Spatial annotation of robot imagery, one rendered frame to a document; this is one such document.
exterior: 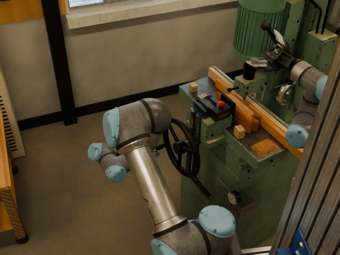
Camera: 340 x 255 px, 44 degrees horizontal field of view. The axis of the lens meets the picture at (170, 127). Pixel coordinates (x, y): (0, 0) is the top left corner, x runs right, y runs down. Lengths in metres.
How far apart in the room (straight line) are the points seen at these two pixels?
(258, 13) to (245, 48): 0.16
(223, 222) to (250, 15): 0.78
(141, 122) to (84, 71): 1.84
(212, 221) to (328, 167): 0.52
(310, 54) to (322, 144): 0.94
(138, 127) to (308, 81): 0.56
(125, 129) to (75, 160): 1.71
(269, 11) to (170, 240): 0.89
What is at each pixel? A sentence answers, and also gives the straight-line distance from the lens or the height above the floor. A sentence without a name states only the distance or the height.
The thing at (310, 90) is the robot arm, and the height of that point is 1.32.
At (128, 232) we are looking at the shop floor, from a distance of 2.55.
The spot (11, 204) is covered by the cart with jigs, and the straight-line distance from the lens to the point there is 2.32.
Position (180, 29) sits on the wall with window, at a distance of 3.22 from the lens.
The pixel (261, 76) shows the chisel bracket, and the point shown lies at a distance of 1.89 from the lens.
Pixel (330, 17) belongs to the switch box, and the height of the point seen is 1.35.
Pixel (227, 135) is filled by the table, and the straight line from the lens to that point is 1.83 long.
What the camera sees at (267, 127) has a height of 0.92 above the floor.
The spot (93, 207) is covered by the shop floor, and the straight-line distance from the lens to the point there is 2.68.
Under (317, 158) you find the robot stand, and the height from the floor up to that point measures 1.48.
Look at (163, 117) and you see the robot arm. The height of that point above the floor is 1.24.
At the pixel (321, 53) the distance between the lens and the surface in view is 1.79.
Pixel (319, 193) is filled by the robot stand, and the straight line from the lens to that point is 0.94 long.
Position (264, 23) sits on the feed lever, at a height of 1.42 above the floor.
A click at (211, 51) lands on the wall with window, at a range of 3.46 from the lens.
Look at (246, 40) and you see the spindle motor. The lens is 1.69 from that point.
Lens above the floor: 2.10
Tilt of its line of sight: 41 degrees down
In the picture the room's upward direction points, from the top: 2 degrees clockwise
